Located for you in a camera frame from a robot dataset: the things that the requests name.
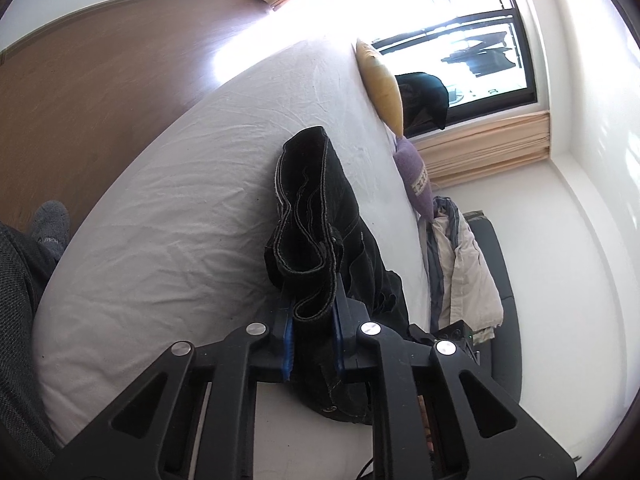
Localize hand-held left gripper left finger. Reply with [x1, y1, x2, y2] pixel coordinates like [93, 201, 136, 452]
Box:
[47, 305, 296, 480]

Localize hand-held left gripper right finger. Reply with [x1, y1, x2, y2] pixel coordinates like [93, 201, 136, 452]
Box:
[331, 295, 583, 480]

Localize black denim pants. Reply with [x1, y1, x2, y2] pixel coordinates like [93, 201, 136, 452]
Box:
[264, 126, 412, 423]

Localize grey headboard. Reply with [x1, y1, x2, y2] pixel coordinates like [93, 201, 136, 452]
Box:
[464, 209, 524, 402]

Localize purple pillow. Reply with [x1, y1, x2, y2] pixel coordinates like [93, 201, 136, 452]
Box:
[393, 137, 435, 223]

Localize bed with white sheet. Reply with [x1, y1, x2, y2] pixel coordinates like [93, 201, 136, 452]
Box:
[32, 37, 435, 450]

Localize dark hanging garment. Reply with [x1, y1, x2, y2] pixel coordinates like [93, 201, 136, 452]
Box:
[395, 72, 451, 138]

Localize yellow pillow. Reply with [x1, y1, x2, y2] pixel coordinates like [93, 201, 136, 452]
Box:
[355, 39, 405, 137]

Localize person's foot in grey sock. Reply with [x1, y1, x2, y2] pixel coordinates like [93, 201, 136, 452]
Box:
[27, 200, 71, 264]

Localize person's leg in dark trousers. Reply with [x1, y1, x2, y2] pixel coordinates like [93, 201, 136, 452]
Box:
[0, 222, 66, 461]

